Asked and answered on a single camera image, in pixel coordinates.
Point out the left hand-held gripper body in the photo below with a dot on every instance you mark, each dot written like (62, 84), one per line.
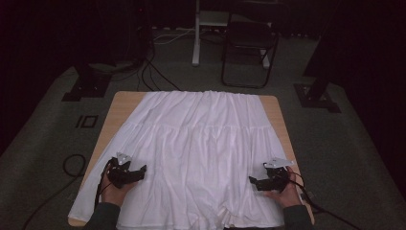
(118, 175)

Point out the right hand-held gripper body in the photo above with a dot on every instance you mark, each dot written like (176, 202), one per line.
(277, 179)

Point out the white skirt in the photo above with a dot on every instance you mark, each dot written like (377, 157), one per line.
(198, 143)

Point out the person's right hand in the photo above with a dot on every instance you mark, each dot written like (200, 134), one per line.
(288, 195)

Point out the person's left hand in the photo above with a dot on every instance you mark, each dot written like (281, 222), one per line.
(115, 194)

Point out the black stand base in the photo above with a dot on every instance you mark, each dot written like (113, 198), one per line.
(87, 86)
(316, 99)

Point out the dark equipment tower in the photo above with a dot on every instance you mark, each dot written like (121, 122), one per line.
(139, 32)

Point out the black folding chair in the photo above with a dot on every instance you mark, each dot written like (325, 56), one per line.
(249, 38)

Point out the white metal desk frame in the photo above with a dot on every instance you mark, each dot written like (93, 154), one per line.
(196, 38)

